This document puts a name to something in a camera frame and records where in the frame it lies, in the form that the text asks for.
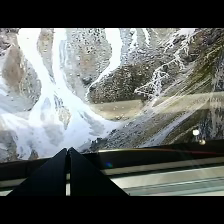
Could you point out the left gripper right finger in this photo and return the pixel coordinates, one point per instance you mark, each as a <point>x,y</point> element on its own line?
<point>90,178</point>

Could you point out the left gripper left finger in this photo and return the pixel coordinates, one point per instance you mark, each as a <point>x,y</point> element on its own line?
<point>46,178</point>

